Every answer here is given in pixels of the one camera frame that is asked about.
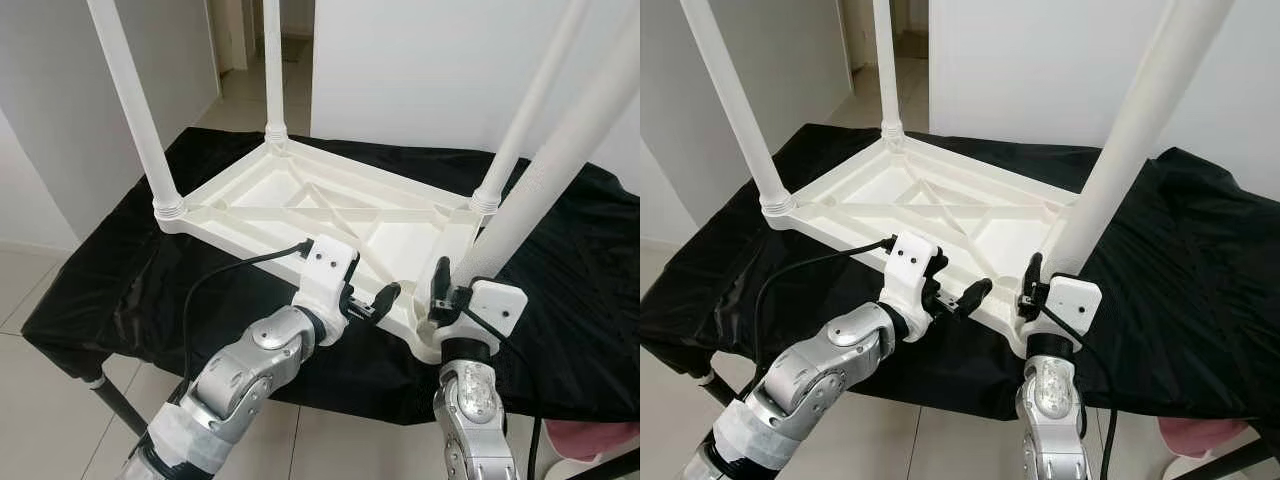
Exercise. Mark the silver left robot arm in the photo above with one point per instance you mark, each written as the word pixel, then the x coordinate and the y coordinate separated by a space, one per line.
pixel 810 385
pixel 235 385

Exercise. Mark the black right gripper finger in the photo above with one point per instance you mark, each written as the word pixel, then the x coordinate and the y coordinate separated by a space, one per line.
pixel 441 280
pixel 1030 277

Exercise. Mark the brown door mat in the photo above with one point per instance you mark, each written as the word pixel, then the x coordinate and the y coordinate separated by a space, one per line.
pixel 912 42
pixel 298 47

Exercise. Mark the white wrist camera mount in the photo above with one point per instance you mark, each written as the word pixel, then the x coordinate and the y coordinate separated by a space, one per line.
pixel 498 305
pixel 908 270
pixel 1072 300
pixel 325 275

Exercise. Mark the white plastic table top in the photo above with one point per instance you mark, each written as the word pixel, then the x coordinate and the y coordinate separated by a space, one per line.
pixel 270 190
pixel 880 185

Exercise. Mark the black cloth table cover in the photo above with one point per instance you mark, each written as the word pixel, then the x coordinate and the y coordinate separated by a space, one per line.
pixel 580 330
pixel 1200 280

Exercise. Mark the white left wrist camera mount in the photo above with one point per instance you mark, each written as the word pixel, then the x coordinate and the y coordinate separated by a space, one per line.
pixel 908 270
pixel 325 275

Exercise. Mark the beige door frame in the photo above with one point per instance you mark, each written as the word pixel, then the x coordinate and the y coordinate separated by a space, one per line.
pixel 860 30
pixel 228 30

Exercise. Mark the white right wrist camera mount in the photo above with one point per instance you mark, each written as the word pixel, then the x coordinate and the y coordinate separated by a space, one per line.
pixel 1072 300
pixel 498 305

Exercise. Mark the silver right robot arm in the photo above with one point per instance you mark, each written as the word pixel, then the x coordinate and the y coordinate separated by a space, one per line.
pixel 475 410
pixel 1050 400

